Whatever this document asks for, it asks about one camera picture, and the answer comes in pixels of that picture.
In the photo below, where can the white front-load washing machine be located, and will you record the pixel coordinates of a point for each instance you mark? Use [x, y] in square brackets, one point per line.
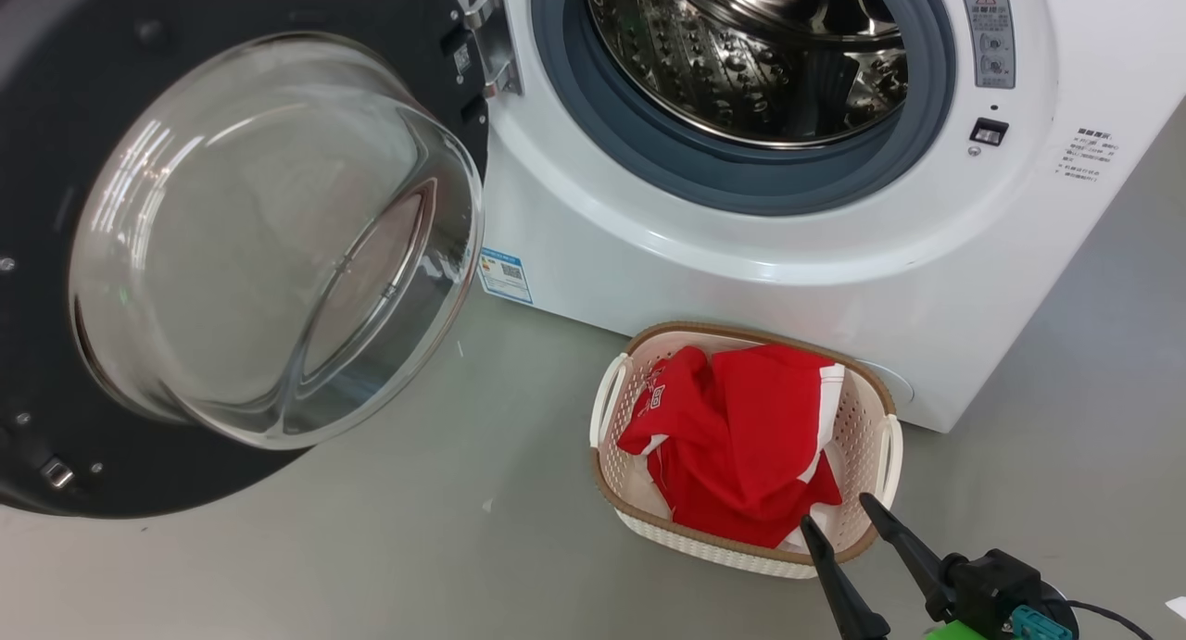
[741, 269]

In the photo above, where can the cream laundry basket brown rim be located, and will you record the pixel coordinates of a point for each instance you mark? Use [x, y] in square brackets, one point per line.
[866, 455]

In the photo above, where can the teal right camera connector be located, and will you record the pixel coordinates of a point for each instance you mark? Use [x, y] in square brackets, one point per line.
[1040, 624]

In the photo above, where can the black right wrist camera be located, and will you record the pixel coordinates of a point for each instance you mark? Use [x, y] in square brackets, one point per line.
[996, 589]

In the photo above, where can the grey rubber door seal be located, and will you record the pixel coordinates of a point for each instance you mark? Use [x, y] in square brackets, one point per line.
[741, 181]

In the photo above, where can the metal door latch hook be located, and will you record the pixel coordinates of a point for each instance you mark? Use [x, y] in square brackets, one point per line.
[56, 472]

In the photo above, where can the blue energy label sticker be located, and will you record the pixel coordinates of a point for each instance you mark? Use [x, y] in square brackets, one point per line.
[505, 275]

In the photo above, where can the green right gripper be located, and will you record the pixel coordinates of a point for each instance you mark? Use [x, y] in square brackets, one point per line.
[954, 632]

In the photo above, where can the printed text label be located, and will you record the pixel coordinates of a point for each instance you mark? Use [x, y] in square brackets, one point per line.
[1084, 156]

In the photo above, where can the black door lock socket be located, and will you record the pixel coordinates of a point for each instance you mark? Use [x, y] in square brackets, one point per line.
[989, 132]

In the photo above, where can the steel washer drum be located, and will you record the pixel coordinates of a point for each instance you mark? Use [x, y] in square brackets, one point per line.
[723, 66]

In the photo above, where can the metal door hinge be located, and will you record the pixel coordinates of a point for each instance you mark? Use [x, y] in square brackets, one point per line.
[496, 43]

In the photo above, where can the red shirt with printed logo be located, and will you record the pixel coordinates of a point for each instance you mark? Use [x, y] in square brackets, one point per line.
[667, 408]

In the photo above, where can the red shirt with white trim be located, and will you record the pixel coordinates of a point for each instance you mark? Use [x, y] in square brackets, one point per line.
[750, 455]

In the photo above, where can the dark washer door with glass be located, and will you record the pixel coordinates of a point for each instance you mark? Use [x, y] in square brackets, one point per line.
[278, 251]

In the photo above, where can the grey warning sticker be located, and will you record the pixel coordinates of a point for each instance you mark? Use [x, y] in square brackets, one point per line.
[989, 38]

